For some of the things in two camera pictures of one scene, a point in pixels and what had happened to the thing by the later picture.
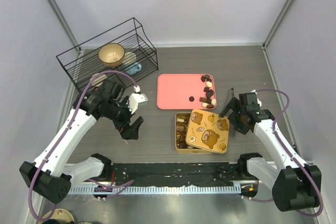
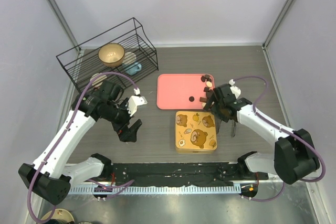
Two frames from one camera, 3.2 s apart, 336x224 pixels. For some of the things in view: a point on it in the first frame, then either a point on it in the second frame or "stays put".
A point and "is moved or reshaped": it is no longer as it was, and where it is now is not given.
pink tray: [179, 91] stays put
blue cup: [132, 69] stays put
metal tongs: [231, 95] is moved or reshaped
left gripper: [129, 131] stays put
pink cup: [98, 81] stays put
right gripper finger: [232, 105] -> [210, 102]
